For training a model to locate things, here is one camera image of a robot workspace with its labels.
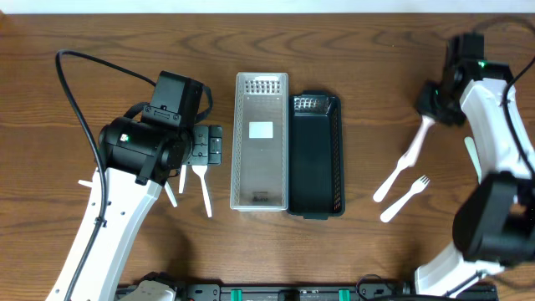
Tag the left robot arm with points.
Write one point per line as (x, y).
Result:
(137, 153)

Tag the black perforated plastic basket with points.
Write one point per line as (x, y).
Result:
(316, 158)

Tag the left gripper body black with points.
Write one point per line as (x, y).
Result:
(207, 145)

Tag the white plastic utensil far left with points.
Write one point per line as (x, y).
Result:
(85, 183)

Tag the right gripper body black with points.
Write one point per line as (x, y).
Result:
(435, 107)

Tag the white plastic spoon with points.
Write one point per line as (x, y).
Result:
(413, 151)
(182, 178)
(170, 194)
(204, 188)

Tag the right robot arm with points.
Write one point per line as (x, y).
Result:
(494, 228)

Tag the white plastic fork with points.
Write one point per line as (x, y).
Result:
(471, 148)
(402, 164)
(417, 187)

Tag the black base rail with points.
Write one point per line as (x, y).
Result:
(214, 292)

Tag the white perforated plastic basket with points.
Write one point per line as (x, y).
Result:
(260, 143)

